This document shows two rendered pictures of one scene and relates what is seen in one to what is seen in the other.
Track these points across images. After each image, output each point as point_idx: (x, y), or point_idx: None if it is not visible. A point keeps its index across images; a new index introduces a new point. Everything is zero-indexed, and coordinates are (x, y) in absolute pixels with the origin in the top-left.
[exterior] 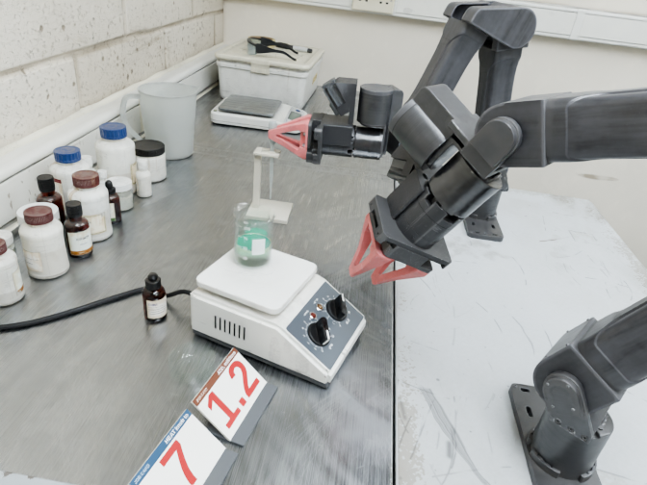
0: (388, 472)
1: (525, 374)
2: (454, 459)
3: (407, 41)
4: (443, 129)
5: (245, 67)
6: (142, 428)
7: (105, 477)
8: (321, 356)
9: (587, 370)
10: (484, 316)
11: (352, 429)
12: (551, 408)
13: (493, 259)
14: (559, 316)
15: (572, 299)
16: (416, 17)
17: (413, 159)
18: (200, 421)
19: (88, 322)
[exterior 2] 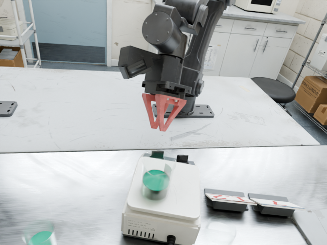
0: (218, 148)
1: (144, 112)
2: (200, 132)
3: None
4: (177, 25)
5: None
6: (267, 239)
7: (297, 240)
8: (191, 162)
9: (201, 74)
10: (106, 118)
11: (207, 159)
12: (200, 92)
13: (43, 110)
14: (96, 97)
15: (80, 92)
16: None
17: (148, 55)
18: (245, 214)
19: None
